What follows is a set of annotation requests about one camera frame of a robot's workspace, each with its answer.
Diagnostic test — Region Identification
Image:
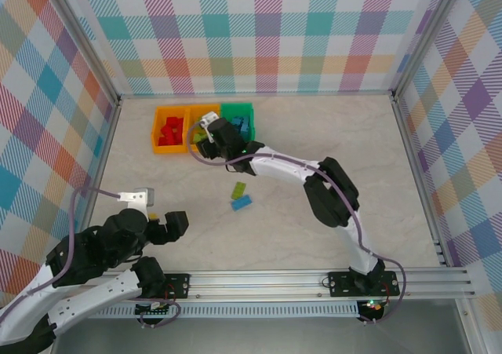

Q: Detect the white slotted cable duct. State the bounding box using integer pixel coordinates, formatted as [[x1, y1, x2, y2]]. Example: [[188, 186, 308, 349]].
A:
[[88, 305, 360, 319]]

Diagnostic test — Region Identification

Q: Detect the aluminium rear frame rail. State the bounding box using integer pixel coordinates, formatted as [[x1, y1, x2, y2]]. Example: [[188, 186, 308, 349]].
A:
[[117, 89, 395, 100]]

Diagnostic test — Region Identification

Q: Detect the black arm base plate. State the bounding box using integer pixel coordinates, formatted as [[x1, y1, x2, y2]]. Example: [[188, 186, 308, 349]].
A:
[[156, 273, 191, 300], [327, 271, 401, 298]]

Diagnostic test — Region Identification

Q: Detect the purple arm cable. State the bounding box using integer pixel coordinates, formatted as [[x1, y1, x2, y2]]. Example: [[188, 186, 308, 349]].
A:
[[0, 187, 181, 330], [187, 120, 407, 326]]

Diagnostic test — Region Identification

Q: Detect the aluminium side frame rail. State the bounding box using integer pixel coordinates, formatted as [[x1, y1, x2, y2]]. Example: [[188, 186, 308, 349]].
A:
[[68, 98, 122, 272], [391, 94, 450, 268]]

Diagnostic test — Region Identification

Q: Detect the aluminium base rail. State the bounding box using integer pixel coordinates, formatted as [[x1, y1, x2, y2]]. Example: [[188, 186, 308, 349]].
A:
[[43, 268, 476, 302]]

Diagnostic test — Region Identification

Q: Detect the green plastic bin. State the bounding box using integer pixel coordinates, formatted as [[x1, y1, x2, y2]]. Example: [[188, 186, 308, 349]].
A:
[[219, 101, 256, 143]]

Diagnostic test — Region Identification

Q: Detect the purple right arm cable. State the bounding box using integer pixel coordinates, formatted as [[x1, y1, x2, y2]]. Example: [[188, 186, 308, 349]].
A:
[[187, 120, 407, 326]]

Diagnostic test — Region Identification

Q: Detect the orange plastic bin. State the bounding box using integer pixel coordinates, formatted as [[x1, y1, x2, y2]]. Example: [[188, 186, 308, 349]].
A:
[[184, 103, 223, 153], [151, 105, 189, 155]]

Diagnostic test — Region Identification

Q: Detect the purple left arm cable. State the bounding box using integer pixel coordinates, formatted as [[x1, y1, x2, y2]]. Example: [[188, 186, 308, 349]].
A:
[[0, 187, 181, 330]]

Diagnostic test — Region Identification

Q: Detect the aluminium frame post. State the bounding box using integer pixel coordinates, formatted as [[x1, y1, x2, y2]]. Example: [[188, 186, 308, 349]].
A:
[[49, 0, 122, 106], [391, 0, 462, 102]]

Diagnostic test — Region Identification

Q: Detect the small lit circuit board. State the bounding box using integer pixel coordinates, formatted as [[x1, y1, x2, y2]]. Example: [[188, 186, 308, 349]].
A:
[[358, 298, 385, 316]]

